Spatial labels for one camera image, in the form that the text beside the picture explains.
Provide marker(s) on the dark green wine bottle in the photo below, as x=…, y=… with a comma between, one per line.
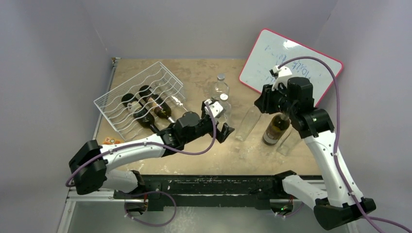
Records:
x=139, y=112

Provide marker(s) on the white wire wine rack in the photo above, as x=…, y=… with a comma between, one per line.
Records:
x=122, y=122

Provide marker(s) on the pink framed whiteboard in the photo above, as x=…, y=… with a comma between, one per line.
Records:
x=271, y=49

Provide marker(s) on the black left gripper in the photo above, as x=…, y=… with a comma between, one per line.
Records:
x=221, y=135

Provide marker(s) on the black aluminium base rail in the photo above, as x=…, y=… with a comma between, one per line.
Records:
x=255, y=191

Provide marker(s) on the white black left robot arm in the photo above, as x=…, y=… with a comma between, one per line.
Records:
x=92, y=163

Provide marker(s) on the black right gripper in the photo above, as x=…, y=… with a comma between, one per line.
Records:
x=268, y=100

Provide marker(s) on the round clear bottle silver cap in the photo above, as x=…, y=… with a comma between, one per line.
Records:
x=225, y=115

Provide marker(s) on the dark wine bottle foil neck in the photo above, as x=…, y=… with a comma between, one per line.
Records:
x=276, y=129

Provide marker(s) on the olive wine bottle beige label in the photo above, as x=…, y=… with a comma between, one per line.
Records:
x=156, y=103

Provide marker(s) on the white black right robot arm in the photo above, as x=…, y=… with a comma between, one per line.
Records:
x=342, y=201

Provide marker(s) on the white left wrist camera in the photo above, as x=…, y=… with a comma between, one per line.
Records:
x=213, y=107

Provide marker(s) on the clear glass bottle lying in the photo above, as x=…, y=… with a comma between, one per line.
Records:
x=289, y=143

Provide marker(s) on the tall clear bottle silver cap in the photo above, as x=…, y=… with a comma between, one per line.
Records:
x=220, y=86

